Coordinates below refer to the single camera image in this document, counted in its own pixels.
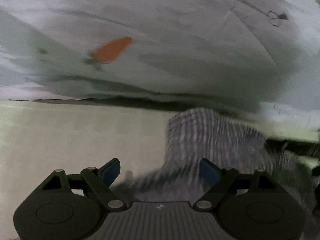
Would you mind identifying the blue white plaid shirt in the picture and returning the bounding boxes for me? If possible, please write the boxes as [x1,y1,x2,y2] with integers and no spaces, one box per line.
[109,107,313,203]

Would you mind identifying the green grid bed sheet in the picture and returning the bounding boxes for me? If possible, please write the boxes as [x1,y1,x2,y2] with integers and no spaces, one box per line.
[1,101,319,239]

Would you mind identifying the white carrot print duvet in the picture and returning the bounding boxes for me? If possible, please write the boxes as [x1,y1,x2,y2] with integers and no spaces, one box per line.
[1,0,319,129]

